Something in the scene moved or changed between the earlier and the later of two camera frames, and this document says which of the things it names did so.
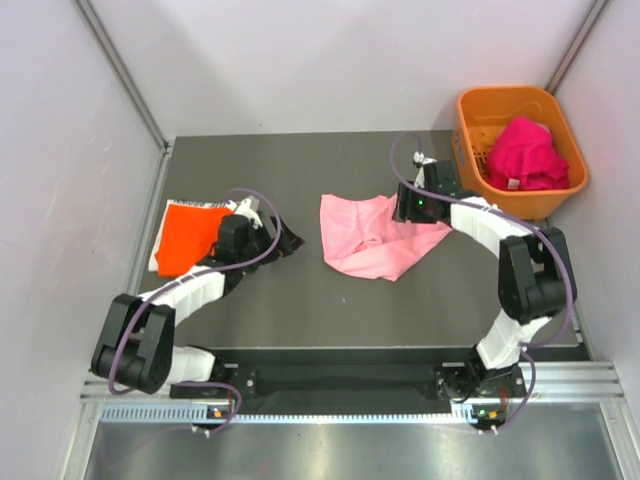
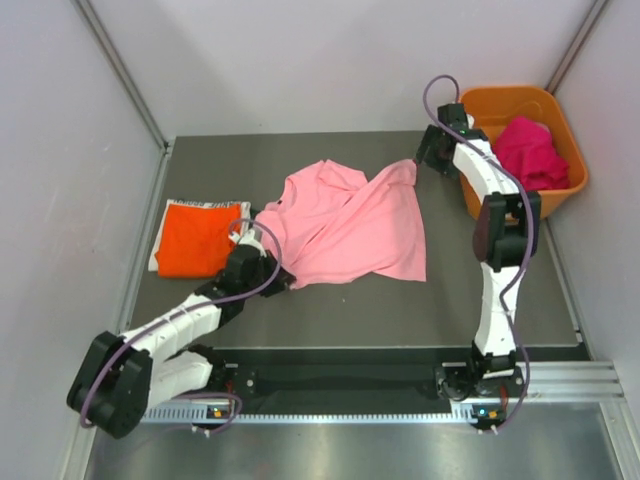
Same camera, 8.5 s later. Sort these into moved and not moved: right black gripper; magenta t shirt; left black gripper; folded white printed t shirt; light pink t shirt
Moved: left black gripper; light pink t shirt; right black gripper
Not moved: folded white printed t shirt; magenta t shirt
